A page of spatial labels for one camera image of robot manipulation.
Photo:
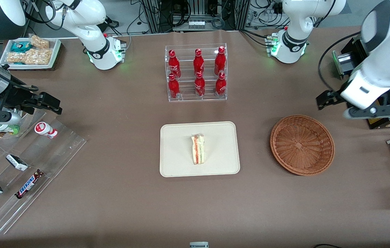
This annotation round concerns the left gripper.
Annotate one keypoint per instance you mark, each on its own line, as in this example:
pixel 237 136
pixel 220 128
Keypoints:
pixel 332 96

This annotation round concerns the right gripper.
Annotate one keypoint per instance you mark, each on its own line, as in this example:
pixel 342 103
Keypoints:
pixel 12 96

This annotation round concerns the triangular sandwich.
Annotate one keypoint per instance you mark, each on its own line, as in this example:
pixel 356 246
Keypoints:
pixel 198 150

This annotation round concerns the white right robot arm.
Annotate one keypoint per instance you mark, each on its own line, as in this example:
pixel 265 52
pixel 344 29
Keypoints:
pixel 94 48

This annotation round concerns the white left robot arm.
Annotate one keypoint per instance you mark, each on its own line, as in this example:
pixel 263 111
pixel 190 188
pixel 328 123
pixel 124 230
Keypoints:
pixel 388 51

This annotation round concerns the white snack tray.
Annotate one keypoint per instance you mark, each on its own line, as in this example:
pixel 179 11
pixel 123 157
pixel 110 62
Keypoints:
pixel 55 51

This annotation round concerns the round brown wicker basket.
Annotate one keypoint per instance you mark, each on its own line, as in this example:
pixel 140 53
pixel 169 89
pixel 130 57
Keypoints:
pixel 301 144

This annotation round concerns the cream rectangular serving tray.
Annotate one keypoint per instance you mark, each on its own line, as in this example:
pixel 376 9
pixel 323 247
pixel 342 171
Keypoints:
pixel 174 150

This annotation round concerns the white red yogurt bottle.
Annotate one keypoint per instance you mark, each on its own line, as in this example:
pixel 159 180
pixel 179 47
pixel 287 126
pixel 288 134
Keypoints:
pixel 44 129

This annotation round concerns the clear acrylic stepped stand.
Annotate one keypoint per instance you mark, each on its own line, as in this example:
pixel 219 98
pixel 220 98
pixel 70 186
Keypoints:
pixel 60 148

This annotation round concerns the large rice cracker packet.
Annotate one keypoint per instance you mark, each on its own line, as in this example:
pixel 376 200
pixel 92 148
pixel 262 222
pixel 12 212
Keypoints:
pixel 32 57

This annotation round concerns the black machine with yellow panel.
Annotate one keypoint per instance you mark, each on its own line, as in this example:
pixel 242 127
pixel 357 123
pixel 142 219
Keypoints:
pixel 353 51

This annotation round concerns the small rice cracker packet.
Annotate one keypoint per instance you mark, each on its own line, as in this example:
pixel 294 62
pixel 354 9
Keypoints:
pixel 39 42

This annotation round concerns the teal snack packet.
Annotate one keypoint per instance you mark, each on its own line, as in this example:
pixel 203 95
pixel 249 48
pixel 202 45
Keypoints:
pixel 20 47

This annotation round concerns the Snickers chocolate bar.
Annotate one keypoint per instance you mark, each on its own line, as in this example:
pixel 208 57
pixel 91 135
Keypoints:
pixel 28 184

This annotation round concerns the red cola bottle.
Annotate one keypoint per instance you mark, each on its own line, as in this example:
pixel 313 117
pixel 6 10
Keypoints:
pixel 198 62
pixel 220 85
pixel 173 63
pixel 173 88
pixel 199 86
pixel 220 61

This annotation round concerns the clear acrylic bottle rack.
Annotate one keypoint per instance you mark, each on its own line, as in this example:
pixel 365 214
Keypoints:
pixel 186 96

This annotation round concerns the white power strip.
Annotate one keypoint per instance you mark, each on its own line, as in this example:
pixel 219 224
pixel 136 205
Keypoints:
pixel 196 24

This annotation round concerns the aluminium equipment rack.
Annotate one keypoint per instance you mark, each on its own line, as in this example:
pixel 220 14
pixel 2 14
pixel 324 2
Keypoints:
pixel 194 13

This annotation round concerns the grey box at table edge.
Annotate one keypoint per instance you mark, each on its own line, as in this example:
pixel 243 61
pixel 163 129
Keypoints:
pixel 199 245

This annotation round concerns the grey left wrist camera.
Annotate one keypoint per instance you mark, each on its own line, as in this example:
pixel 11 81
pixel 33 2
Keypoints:
pixel 370 112

